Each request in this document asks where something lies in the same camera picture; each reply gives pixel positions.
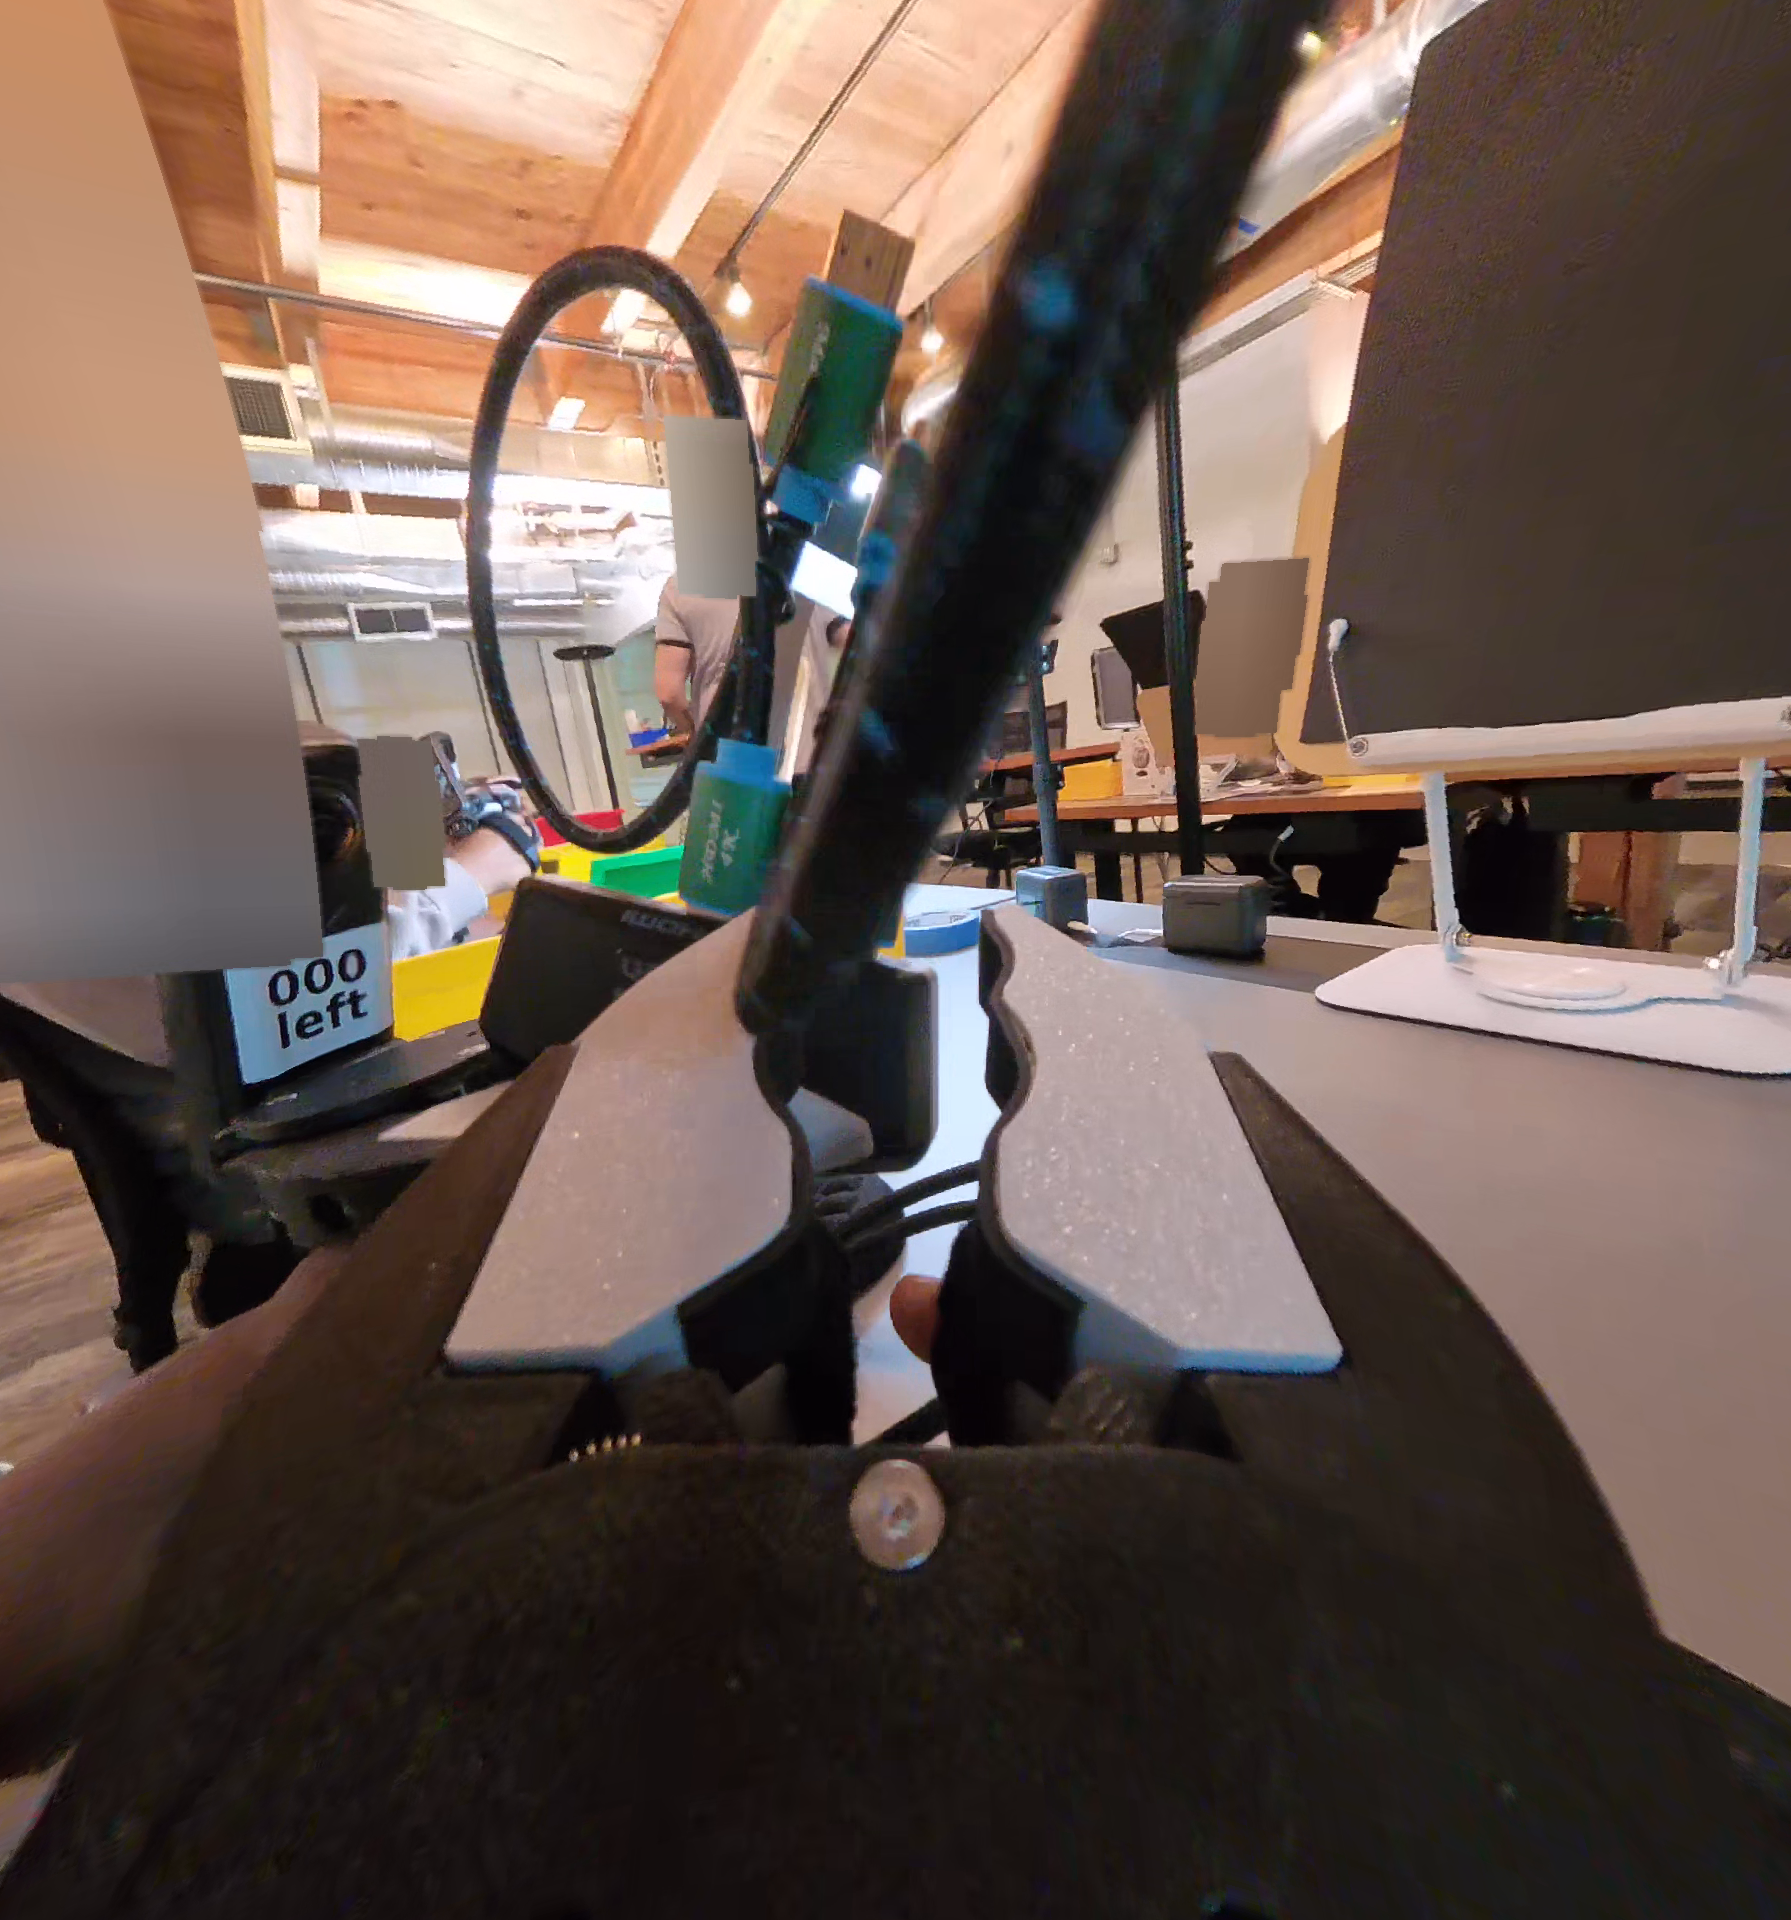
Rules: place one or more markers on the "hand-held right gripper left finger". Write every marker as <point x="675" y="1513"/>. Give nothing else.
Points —
<point x="625" y="1185"/>

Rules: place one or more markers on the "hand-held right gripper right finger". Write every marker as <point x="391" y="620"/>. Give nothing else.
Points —
<point x="1150" y="1185"/>

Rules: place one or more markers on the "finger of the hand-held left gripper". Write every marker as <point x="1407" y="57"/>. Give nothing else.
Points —
<point x="831" y="1129"/>
<point x="438" y="1123"/>

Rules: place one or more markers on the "yellow plastic bin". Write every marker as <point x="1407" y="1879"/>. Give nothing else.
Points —
<point x="445" y="990"/>

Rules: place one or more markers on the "black hdmi switch box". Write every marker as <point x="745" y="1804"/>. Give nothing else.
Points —
<point x="565" y="977"/>

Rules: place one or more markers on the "person's left forearm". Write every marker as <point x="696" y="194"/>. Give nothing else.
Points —
<point x="84" y="1532"/>

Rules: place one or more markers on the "person's right hand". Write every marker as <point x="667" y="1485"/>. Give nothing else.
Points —
<point x="918" y="1317"/>

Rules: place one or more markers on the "blue tape roll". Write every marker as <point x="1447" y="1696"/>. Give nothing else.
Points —
<point x="937" y="932"/>

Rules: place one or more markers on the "dark grey box device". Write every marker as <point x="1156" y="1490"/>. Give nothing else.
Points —
<point x="1053" y="897"/>
<point x="1213" y="917"/>

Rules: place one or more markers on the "green plastic bin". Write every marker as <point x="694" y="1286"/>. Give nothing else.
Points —
<point x="639" y="875"/>

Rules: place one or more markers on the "red plastic bin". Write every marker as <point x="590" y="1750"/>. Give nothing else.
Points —
<point x="595" y="826"/>

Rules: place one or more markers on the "cluttered wooden workbench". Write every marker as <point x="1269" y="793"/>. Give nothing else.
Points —
<point x="1226" y="795"/>

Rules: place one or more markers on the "small yellow storage bin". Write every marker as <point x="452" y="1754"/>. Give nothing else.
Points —
<point x="1090" y="780"/>

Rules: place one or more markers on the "black light stand pole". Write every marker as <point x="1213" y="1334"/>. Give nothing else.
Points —
<point x="1049" y="752"/>

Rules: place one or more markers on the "small black monitor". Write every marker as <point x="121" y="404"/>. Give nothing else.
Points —
<point x="1117" y="690"/>

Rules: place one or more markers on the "black square flag panel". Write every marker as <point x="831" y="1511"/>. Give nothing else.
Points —
<point x="1153" y="638"/>

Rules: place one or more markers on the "led light panel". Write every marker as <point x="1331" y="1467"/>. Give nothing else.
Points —
<point x="831" y="570"/>

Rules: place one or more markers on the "black board on white stand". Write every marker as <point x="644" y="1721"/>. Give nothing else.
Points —
<point x="1585" y="376"/>

